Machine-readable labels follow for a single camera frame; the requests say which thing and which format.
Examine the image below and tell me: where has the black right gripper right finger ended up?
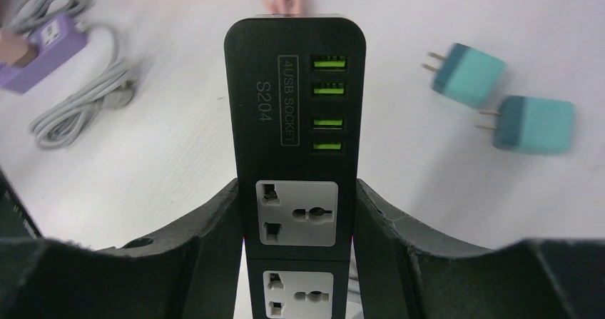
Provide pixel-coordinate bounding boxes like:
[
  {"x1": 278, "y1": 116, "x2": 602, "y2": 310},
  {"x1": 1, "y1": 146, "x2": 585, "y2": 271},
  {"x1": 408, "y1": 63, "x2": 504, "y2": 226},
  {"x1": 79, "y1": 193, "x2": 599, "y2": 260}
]
[{"x1": 354, "y1": 181, "x2": 604, "y2": 318}]

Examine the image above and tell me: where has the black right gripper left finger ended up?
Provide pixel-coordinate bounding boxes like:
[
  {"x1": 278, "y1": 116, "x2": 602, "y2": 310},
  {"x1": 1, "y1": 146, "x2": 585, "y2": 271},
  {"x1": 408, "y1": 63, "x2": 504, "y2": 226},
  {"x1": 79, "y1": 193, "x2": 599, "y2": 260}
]
[{"x1": 1, "y1": 181, "x2": 243, "y2": 318}]

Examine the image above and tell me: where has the teal USB charger plug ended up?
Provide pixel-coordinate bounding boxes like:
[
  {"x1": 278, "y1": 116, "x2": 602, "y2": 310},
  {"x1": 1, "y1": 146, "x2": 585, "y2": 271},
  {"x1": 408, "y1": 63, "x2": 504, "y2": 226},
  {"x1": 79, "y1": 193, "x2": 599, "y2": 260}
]
[
  {"x1": 479, "y1": 96, "x2": 576, "y2": 155},
  {"x1": 421, "y1": 43, "x2": 507, "y2": 108}
]

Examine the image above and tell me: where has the black power strip green USB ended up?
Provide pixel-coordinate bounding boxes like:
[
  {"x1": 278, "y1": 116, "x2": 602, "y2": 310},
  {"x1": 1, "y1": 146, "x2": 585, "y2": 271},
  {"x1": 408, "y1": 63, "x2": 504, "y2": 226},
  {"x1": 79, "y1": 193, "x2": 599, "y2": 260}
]
[{"x1": 224, "y1": 16, "x2": 366, "y2": 318}]

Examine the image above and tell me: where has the beige pink charger plug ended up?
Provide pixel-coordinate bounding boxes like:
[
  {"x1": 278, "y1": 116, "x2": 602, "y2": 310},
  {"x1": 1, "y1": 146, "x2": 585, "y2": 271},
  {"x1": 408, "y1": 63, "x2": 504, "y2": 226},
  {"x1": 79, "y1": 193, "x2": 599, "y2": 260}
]
[{"x1": 1, "y1": 29, "x2": 38, "y2": 68}]

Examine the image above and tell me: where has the purple power strip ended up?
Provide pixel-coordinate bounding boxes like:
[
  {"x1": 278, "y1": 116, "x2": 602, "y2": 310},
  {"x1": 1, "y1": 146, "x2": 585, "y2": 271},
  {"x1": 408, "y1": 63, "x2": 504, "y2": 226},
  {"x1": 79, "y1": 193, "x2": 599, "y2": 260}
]
[{"x1": 1, "y1": 14, "x2": 87, "y2": 94}]

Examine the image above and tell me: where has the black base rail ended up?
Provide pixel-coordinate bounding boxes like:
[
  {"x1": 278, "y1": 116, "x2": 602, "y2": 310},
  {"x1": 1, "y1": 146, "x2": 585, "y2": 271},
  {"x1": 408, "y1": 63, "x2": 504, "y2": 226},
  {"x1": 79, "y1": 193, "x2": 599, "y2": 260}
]
[{"x1": 1, "y1": 171, "x2": 43, "y2": 238}]

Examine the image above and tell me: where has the grey cable of purple strip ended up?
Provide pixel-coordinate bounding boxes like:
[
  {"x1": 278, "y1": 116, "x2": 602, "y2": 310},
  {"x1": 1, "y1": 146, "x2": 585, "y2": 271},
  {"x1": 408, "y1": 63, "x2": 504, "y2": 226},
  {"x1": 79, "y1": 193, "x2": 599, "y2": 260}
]
[{"x1": 29, "y1": 21, "x2": 139, "y2": 150}]

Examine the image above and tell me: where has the grey cable of small strip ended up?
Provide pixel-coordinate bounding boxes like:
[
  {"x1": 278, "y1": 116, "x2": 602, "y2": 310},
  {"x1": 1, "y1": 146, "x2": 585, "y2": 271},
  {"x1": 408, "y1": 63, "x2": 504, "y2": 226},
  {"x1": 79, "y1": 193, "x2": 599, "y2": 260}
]
[{"x1": 4, "y1": 0, "x2": 96, "y2": 36}]

